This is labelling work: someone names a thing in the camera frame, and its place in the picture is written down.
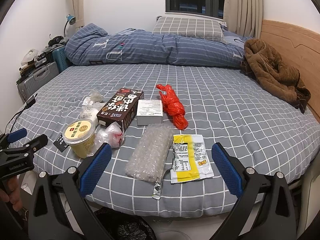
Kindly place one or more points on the black power adapter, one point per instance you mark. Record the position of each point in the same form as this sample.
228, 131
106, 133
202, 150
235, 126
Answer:
31, 101

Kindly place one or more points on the grey suitcase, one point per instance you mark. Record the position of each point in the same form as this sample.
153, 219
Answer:
37, 79

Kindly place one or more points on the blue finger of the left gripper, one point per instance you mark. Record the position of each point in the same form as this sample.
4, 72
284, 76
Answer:
7, 139
36, 144

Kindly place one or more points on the beige curtain right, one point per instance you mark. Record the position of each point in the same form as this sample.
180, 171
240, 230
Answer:
244, 17

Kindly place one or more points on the silver foil wrapper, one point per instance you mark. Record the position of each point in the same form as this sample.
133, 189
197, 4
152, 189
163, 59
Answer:
158, 186

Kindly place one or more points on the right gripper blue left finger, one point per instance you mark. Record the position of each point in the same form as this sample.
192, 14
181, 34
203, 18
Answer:
59, 209

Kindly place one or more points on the brown chocolate snack box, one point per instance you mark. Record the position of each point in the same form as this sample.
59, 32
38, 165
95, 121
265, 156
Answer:
121, 108

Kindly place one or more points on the yellow pudding cup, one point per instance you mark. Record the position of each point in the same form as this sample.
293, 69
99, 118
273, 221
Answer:
80, 136

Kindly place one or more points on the teal suitcase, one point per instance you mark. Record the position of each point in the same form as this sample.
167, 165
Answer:
60, 58

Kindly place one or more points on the bubble wrap roll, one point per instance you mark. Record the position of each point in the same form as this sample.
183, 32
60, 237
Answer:
148, 159

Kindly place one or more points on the blue desk lamp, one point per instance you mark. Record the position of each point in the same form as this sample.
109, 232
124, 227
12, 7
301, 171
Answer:
70, 21

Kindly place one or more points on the grey checked pillow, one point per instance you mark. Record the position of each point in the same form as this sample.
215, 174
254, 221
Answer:
190, 27

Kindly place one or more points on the blue striped duvet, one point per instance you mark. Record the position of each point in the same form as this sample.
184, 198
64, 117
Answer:
93, 45

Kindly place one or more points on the clear plastic bag red print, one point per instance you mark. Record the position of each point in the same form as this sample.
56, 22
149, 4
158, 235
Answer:
113, 135

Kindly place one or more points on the brown fleece jacket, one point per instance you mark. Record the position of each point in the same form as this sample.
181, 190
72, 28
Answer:
264, 64

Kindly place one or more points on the white cardboard box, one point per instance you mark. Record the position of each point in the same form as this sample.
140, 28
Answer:
149, 112

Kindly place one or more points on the person's left hand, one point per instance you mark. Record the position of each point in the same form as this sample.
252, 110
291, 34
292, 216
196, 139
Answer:
11, 193

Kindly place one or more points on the black patterned wrapper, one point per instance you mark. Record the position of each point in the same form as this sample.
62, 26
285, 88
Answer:
60, 144

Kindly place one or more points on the wooden headboard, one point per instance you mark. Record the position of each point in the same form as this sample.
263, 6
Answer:
300, 47

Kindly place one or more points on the yellow white snack packet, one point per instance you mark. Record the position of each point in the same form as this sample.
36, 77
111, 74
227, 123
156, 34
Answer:
190, 159

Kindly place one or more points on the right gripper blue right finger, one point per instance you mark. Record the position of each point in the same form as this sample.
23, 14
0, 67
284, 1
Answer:
276, 215

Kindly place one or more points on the grey checked bed sheet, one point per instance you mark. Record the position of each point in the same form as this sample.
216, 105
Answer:
223, 105

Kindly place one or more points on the white tissue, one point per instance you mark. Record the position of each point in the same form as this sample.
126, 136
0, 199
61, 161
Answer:
93, 98

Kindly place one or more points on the black lined trash bin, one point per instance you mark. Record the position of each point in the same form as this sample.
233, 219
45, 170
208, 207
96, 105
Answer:
123, 226

